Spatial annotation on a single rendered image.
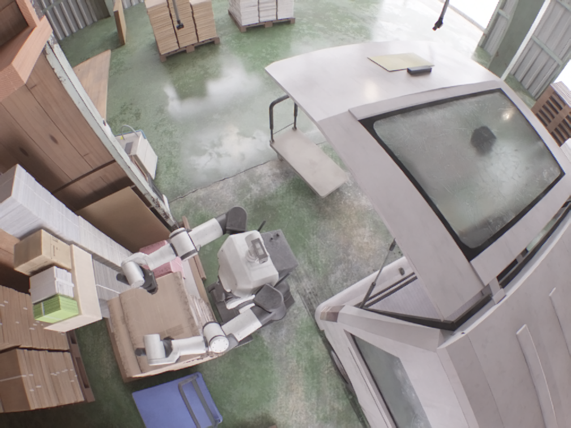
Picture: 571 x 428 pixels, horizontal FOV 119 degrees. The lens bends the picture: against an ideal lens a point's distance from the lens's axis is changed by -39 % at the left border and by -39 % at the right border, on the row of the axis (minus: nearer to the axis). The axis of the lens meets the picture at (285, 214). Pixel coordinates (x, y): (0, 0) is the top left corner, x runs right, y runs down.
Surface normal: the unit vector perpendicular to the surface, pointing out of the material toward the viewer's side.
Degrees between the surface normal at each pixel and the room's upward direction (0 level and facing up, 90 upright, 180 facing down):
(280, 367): 0
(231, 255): 18
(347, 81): 11
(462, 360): 23
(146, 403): 0
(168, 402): 0
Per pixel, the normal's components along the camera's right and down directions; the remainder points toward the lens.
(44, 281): 0.01, -0.43
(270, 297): -0.11, -0.67
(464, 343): -0.35, -0.25
